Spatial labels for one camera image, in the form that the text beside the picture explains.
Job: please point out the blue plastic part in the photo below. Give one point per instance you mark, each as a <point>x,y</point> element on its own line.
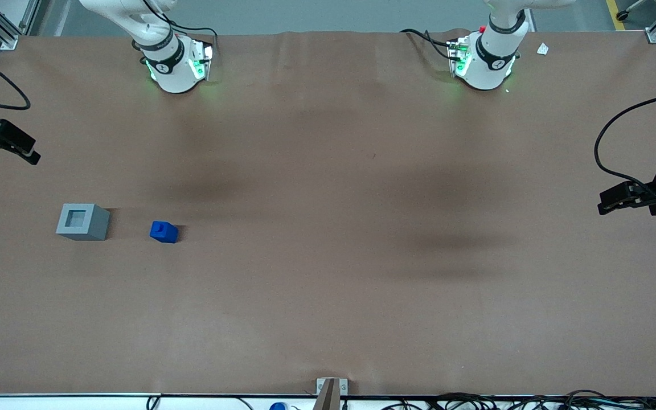
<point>164,232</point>

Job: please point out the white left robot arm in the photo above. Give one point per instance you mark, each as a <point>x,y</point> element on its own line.
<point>490,65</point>

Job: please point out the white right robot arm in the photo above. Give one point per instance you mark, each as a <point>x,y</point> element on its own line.
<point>174,71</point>

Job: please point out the gray square base block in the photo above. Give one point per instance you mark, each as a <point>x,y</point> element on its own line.
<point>99,225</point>

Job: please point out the white paper scrap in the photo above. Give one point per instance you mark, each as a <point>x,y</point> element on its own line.
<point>542,49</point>

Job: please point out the black chair caster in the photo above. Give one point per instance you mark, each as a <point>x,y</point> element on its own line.
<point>624,14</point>

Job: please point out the brown table cover sheet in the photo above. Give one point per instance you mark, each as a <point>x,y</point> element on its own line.
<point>328,239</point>

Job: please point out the blue round cap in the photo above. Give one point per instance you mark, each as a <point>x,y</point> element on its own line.
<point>278,406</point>

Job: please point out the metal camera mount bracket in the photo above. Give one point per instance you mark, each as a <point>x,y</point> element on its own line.
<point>331,393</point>

